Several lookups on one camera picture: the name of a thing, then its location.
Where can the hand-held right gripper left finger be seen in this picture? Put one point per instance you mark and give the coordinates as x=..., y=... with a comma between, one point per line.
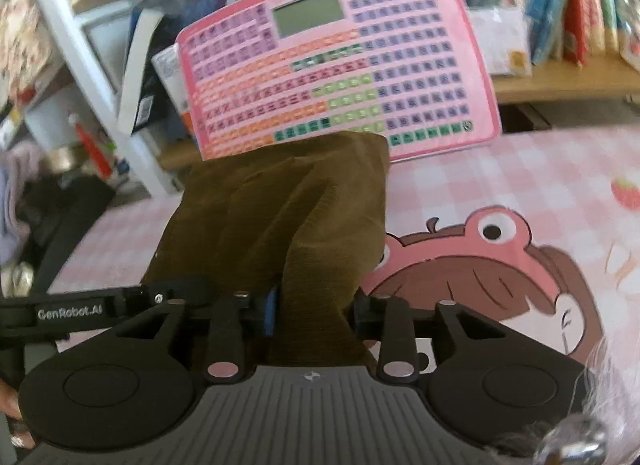
x=225, y=330

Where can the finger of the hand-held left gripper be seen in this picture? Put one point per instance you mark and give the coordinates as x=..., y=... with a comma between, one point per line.
x=192, y=291

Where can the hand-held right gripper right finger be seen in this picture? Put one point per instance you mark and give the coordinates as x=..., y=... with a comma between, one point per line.
x=367, y=316

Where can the olive brown pants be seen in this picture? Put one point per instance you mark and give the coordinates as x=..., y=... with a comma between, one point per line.
x=280, y=215

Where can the person's left hand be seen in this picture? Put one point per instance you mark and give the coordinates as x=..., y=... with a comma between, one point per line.
x=11, y=407

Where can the lavender cloth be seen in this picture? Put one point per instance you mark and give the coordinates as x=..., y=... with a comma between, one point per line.
x=15, y=205

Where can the red plastic tool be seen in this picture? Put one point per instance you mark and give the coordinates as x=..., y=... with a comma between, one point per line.
x=95, y=145

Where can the white printed package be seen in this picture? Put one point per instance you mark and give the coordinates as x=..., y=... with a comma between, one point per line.
x=170, y=80

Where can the dark cover leaning book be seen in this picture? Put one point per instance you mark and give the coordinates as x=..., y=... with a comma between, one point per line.
x=137, y=80

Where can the pink learning tablet toy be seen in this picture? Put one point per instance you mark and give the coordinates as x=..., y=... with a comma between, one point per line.
x=350, y=60

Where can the white card box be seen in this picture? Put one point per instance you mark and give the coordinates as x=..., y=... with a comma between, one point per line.
x=500, y=42

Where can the wooden shelf board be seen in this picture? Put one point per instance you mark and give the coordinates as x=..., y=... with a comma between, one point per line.
x=565, y=82

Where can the white shelf frame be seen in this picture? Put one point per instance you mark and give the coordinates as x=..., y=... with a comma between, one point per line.
x=100, y=95

